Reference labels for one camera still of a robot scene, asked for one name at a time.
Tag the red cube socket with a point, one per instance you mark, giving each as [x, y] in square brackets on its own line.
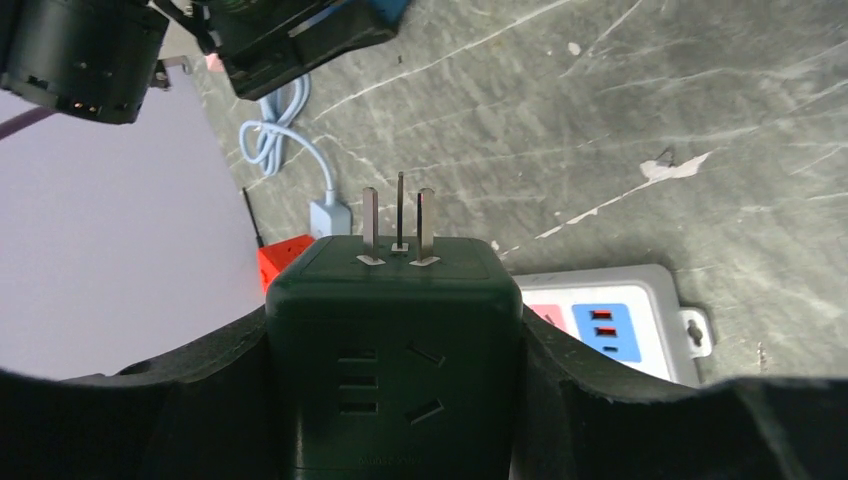
[274, 258]

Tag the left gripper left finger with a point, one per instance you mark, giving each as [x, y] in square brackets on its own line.
[196, 412]

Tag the orange handled screwdriver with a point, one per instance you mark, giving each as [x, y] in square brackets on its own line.
[258, 236]

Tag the light blue power strip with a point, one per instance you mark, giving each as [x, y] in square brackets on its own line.
[329, 219]

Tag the white power strip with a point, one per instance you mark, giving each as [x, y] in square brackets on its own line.
[630, 314]

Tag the green cube adapter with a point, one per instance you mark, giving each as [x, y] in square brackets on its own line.
[395, 357]

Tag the blue cube adapter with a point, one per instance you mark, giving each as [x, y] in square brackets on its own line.
[390, 11]

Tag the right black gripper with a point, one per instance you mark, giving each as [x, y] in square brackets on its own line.
[264, 45]

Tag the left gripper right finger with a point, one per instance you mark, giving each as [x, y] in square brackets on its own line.
[583, 415]

